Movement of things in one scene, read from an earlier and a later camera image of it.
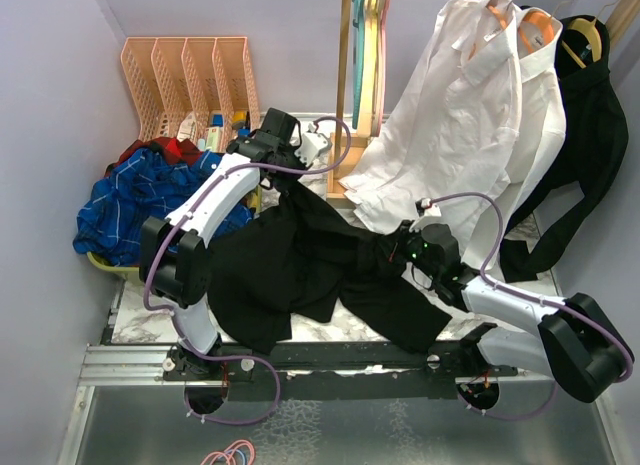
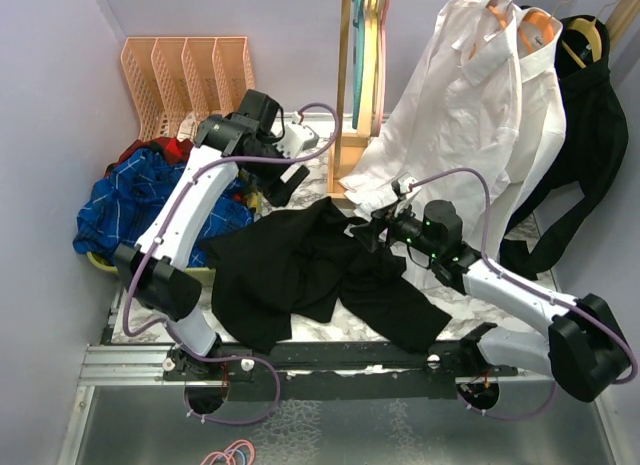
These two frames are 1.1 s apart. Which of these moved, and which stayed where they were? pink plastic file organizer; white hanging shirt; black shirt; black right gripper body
Moved: black right gripper body
Stayed: pink plastic file organizer; black shirt; white hanging shirt
